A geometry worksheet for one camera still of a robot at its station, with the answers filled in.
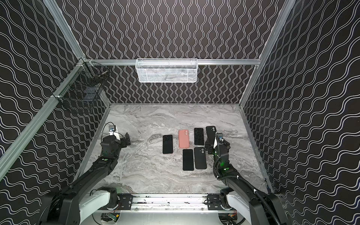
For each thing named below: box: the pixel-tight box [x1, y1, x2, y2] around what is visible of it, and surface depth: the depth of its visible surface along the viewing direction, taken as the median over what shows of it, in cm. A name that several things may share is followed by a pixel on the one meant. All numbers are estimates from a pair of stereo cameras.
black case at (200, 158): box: [194, 146, 207, 170], surface depth 92 cm
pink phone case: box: [178, 129, 190, 149], surface depth 102 cm
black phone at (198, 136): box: [194, 127, 204, 146], surface depth 103 cm
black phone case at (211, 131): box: [205, 125, 217, 144], surface depth 106 cm
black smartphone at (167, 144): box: [162, 134, 173, 155], surface depth 97 cm
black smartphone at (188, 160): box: [182, 149, 195, 171], surface depth 92 cm
